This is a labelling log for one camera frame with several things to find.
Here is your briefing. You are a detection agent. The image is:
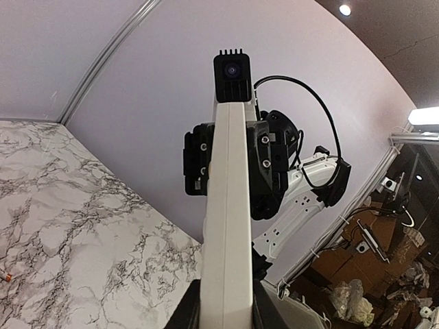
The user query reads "left aluminium frame post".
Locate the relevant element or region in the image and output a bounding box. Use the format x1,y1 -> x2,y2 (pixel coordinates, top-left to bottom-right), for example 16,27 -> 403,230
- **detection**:
56,0 -> 161,125

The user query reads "white remote control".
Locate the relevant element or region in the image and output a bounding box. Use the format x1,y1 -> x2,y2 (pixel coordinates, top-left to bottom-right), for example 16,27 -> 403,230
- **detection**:
199,103 -> 253,328

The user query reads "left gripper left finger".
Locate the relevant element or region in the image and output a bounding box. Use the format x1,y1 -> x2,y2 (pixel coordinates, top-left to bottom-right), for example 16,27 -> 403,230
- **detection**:
164,280 -> 201,329

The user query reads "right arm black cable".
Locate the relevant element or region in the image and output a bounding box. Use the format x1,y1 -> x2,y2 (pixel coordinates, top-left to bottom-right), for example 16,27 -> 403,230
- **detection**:
254,75 -> 344,189

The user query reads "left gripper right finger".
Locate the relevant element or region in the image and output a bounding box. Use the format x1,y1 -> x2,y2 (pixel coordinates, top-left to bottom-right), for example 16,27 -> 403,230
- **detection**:
252,280 -> 289,329

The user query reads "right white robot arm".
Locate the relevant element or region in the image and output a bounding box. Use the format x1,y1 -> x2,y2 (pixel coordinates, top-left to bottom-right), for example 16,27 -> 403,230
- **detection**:
183,109 -> 351,278

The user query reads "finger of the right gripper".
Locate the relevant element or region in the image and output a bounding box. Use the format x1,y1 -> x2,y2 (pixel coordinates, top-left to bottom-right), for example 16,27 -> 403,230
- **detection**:
183,123 -> 215,196
246,121 -> 272,192

